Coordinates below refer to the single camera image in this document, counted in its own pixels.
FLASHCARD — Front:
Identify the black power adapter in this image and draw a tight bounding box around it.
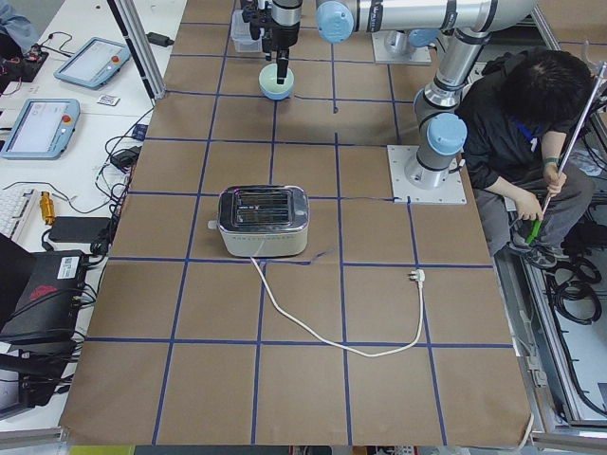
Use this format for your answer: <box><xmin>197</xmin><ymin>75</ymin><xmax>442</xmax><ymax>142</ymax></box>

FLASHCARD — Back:
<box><xmin>146</xmin><ymin>31</ymin><xmax>175</xmax><ymax>47</ymax></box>

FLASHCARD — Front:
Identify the black computer box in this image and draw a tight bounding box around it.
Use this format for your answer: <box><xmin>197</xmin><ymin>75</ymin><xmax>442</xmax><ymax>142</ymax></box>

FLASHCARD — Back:
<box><xmin>1</xmin><ymin>247</ymin><xmax>87</xmax><ymax>345</ymax></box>

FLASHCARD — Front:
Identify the near blue teach pendant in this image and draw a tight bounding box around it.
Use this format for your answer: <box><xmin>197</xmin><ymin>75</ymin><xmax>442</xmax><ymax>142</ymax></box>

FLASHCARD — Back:
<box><xmin>1</xmin><ymin>99</ymin><xmax>81</xmax><ymax>160</ymax></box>

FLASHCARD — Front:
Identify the black power brick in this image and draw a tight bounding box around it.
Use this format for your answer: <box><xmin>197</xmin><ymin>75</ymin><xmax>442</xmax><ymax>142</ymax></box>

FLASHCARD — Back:
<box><xmin>48</xmin><ymin>216</ymin><xmax>110</xmax><ymax>244</ymax></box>

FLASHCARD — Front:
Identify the blue bowl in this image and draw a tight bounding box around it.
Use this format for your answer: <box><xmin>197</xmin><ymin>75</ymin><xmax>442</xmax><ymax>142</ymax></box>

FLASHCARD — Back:
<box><xmin>258</xmin><ymin>69</ymin><xmax>295</xmax><ymax>100</ymax></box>

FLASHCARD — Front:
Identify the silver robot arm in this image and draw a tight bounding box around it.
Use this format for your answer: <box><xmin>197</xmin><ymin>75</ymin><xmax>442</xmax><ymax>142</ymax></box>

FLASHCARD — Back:
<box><xmin>384</xmin><ymin>28</ymin><xmax>439</xmax><ymax>55</ymax></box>
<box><xmin>316</xmin><ymin>0</ymin><xmax>536</xmax><ymax>190</ymax></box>

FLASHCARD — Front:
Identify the green bowl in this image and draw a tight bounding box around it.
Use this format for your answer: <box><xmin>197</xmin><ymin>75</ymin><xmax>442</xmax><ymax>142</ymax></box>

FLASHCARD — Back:
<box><xmin>258</xmin><ymin>64</ymin><xmax>295</xmax><ymax>98</ymax></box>

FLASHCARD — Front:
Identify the aluminium frame post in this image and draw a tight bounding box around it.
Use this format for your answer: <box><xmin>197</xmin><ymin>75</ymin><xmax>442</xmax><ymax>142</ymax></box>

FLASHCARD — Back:
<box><xmin>106</xmin><ymin>0</ymin><xmax>166</xmax><ymax>100</ymax></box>

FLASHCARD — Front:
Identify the far blue teach pendant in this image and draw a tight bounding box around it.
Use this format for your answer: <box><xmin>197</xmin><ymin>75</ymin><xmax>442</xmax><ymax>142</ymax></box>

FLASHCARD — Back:
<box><xmin>53</xmin><ymin>37</ymin><xmax>131</xmax><ymax>89</ymax></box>

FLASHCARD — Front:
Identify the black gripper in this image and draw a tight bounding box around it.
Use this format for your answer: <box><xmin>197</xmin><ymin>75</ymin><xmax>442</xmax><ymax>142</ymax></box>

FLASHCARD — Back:
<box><xmin>261</xmin><ymin>0</ymin><xmax>302</xmax><ymax>84</ymax></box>

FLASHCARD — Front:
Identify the seated person in black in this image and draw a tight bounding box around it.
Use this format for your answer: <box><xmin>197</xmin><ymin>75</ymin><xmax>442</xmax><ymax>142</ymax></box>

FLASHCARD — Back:
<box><xmin>456</xmin><ymin>48</ymin><xmax>595</xmax><ymax>269</ymax></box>

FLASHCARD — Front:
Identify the white keyboard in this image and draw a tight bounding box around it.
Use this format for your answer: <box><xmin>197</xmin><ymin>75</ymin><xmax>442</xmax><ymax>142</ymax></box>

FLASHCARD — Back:
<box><xmin>0</xmin><ymin>188</ymin><xmax>40</xmax><ymax>243</ymax></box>

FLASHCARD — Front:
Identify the blue teach pendant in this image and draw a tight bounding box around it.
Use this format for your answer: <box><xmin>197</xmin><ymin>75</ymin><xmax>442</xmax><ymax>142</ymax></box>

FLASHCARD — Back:
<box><xmin>53</xmin><ymin>37</ymin><xmax>131</xmax><ymax>89</ymax></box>
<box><xmin>1</xmin><ymin>99</ymin><xmax>81</xmax><ymax>160</ymax></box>

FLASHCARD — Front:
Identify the clear plastic container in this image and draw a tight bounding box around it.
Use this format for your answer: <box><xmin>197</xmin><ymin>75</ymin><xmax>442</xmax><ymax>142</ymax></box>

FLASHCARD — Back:
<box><xmin>230</xmin><ymin>9</ymin><xmax>262</xmax><ymax>53</ymax></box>

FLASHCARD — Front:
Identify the white toaster power cable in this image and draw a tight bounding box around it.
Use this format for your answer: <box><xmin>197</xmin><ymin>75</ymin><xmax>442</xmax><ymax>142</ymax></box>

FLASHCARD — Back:
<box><xmin>249</xmin><ymin>255</ymin><xmax>427</xmax><ymax>358</ymax></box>

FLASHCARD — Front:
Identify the cream silver toaster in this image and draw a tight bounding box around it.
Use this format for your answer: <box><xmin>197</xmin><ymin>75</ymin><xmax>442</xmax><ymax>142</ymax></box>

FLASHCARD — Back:
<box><xmin>208</xmin><ymin>185</ymin><xmax>310</xmax><ymax>258</ymax></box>

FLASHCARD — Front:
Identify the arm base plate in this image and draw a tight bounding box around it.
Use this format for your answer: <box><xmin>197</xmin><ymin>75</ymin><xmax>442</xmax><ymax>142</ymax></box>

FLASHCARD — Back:
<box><xmin>387</xmin><ymin>145</ymin><xmax>467</xmax><ymax>205</ymax></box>
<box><xmin>372</xmin><ymin>28</ymin><xmax>438</xmax><ymax>65</ymax></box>

